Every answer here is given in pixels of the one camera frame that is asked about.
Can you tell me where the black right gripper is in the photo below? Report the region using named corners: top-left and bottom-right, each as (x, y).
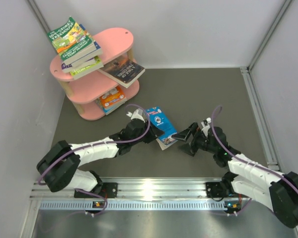
top-left (172, 122), bottom-right (218, 156)

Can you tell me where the blue cartoon paperback book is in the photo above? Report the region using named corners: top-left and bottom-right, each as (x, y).
top-left (146, 107), bottom-right (177, 150)

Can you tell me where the light blue maze activity book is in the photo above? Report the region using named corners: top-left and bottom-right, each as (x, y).
top-left (95, 98), bottom-right (127, 115)

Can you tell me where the orange paperback book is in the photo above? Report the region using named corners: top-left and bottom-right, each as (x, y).
top-left (99, 86), bottom-right (127, 101)

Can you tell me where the dark Tale of Two Cities book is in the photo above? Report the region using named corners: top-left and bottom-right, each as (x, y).
top-left (99, 55), bottom-right (146, 88)

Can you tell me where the lime 65-Storey Treehouse book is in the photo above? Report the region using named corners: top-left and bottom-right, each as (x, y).
top-left (70, 56), bottom-right (103, 80)

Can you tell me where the blue 91-Storey Treehouse book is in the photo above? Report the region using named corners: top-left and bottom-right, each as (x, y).
top-left (78, 24), bottom-right (103, 68)

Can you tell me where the purple 52-Storey Treehouse book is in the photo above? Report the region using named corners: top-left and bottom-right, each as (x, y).
top-left (61, 58), bottom-right (96, 73)

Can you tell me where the green 104-Storey Treehouse book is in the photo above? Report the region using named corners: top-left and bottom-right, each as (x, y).
top-left (47, 16), bottom-right (96, 64)

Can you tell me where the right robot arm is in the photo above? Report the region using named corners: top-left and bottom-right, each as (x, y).
top-left (172, 120), bottom-right (298, 228)

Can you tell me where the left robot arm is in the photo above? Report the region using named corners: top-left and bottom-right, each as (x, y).
top-left (36, 119), bottom-right (164, 197)

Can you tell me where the pink three-tier shelf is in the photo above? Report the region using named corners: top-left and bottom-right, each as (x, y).
top-left (50, 27), bottom-right (134, 120)

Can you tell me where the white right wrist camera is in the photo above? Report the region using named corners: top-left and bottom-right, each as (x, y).
top-left (200, 118), bottom-right (212, 137)

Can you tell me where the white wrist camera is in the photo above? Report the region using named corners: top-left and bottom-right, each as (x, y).
top-left (200, 118), bottom-right (212, 137)
top-left (126, 109), bottom-right (146, 122)

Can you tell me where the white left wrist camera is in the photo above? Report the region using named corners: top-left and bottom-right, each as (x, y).
top-left (126, 109), bottom-right (146, 122)

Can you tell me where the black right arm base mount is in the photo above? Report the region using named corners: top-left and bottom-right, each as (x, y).
top-left (205, 182), bottom-right (238, 201)

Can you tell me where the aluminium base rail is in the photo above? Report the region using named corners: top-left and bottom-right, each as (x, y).
top-left (30, 178), bottom-right (248, 211)

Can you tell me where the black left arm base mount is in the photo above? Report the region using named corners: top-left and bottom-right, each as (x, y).
top-left (74, 182), bottom-right (118, 199)

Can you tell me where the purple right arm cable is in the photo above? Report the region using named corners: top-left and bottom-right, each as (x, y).
top-left (211, 106), bottom-right (298, 225)

